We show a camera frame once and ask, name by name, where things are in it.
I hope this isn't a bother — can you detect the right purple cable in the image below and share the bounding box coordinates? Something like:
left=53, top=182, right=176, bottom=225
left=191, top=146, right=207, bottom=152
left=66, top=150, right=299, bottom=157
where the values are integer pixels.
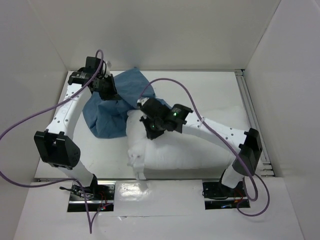
left=138, top=78, right=271, bottom=216

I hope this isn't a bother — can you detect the white pillow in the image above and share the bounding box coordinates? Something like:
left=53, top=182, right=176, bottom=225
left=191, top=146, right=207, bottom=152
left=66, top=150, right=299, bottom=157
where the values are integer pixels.
left=126, top=110, right=247, bottom=189

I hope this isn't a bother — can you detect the purple cable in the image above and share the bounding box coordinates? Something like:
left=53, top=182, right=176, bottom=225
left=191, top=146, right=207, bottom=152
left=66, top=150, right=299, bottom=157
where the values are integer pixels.
left=138, top=78, right=271, bottom=216
left=0, top=49, right=113, bottom=235

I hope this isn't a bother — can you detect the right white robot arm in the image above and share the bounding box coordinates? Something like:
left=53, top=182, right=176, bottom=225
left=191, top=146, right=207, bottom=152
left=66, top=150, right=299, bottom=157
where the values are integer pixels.
left=137, top=97, right=263, bottom=196

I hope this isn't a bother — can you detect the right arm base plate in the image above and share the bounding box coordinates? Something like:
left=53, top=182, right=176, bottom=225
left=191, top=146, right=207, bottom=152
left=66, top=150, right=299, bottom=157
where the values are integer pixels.
left=202, top=181, right=250, bottom=210

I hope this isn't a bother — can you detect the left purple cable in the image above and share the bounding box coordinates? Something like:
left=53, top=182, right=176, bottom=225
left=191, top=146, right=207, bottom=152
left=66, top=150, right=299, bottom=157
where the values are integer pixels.
left=0, top=49, right=113, bottom=235

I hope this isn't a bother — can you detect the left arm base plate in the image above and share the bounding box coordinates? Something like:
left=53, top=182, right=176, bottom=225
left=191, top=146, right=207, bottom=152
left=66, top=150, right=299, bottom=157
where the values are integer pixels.
left=59, top=182, right=115, bottom=213

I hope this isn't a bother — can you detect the blue pillowcase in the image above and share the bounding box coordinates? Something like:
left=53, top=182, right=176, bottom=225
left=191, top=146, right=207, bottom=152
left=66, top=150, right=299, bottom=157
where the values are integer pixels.
left=82, top=68, right=156, bottom=139

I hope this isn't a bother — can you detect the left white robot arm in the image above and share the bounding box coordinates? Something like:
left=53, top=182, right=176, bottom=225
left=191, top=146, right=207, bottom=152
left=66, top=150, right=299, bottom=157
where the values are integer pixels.
left=34, top=71, right=120, bottom=200

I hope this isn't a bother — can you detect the aluminium rail frame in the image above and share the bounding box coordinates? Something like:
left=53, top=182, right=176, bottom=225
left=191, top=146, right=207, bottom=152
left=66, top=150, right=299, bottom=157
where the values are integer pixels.
left=234, top=69, right=276, bottom=178

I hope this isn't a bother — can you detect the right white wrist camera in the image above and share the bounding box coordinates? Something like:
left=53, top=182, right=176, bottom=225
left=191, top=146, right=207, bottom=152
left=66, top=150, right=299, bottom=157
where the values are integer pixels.
left=136, top=97, right=150, bottom=109

